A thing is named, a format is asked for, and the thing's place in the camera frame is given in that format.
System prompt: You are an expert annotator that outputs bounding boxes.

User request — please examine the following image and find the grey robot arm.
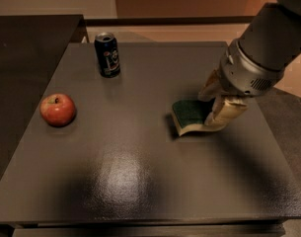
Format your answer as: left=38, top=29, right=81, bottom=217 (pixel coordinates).
left=198, top=0, right=301, bottom=131

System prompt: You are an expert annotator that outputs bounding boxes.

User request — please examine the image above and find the red apple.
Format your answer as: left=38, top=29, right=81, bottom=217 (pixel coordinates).
left=39, top=94, right=76, bottom=127

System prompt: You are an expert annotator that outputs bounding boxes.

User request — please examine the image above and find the blue pepsi can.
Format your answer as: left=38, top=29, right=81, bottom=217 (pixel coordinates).
left=94, top=33, right=120, bottom=78

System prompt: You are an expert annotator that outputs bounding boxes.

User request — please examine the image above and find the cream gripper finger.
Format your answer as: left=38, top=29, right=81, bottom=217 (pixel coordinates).
left=204, top=96, right=248, bottom=131
left=198, top=70, right=227, bottom=102

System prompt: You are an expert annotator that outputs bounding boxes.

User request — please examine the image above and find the green and yellow sponge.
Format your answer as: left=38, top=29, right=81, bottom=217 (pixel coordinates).
left=172, top=100, right=216, bottom=136

